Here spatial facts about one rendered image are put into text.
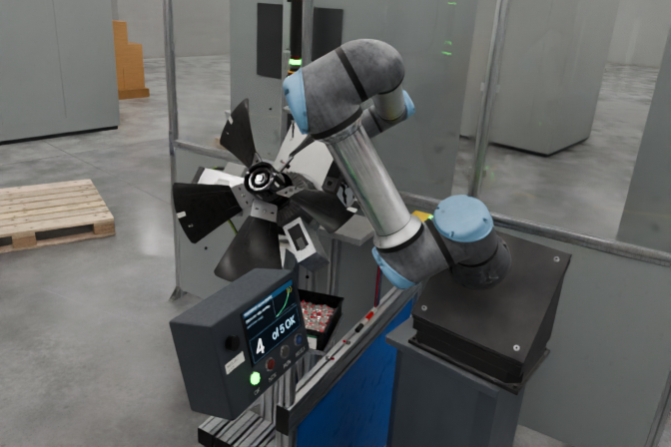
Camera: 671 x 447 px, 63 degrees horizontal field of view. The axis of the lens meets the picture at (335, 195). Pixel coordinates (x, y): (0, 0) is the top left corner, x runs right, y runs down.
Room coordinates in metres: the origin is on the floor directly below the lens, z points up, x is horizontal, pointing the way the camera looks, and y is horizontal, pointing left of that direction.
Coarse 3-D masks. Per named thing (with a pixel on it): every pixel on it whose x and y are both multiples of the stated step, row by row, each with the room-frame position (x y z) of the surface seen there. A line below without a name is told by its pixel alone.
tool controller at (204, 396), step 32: (224, 288) 0.97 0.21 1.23; (256, 288) 0.95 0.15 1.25; (288, 288) 0.99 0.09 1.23; (192, 320) 0.84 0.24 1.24; (224, 320) 0.83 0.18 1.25; (256, 320) 0.89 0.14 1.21; (288, 320) 0.97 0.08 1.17; (192, 352) 0.82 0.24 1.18; (224, 352) 0.81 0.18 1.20; (192, 384) 0.82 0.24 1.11; (224, 384) 0.79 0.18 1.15; (224, 416) 0.79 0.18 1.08
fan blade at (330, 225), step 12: (300, 192) 1.70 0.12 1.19; (312, 192) 1.70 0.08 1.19; (324, 192) 1.71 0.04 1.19; (300, 204) 1.62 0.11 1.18; (312, 204) 1.62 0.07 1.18; (324, 204) 1.61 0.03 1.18; (336, 204) 1.61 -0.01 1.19; (312, 216) 1.56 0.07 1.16; (324, 216) 1.56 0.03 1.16; (336, 216) 1.56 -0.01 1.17; (348, 216) 1.56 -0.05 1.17; (336, 228) 1.51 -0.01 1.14
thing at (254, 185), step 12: (252, 168) 1.75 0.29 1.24; (264, 168) 1.75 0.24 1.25; (252, 180) 1.72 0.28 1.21; (264, 180) 1.71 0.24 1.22; (276, 180) 1.70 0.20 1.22; (288, 180) 1.80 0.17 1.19; (252, 192) 1.68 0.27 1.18; (264, 192) 1.68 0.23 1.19; (276, 192) 1.71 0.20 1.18; (276, 204) 1.75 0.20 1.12
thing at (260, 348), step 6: (264, 330) 0.90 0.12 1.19; (258, 336) 0.88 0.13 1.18; (264, 336) 0.90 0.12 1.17; (252, 342) 0.87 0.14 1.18; (258, 342) 0.88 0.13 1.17; (264, 342) 0.89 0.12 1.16; (252, 348) 0.86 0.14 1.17; (258, 348) 0.87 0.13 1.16; (264, 348) 0.89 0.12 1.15; (252, 354) 0.86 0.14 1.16; (258, 354) 0.87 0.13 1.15; (264, 354) 0.88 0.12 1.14; (258, 360) 0.87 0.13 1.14
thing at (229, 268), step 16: (256, 224) 1.65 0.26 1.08; (272, 224) 1.67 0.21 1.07; (240, 240) 1.60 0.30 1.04; (256, 240) 1.61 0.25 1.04; (272, 240) 1.64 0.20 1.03; (224, 256) 1.56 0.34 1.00; (240, 256) 1.57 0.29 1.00; (256, 256) 1.58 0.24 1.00; (272, 256) 1.60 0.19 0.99; (224, 272) 1.53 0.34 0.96; (240, 272) 1.53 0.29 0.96
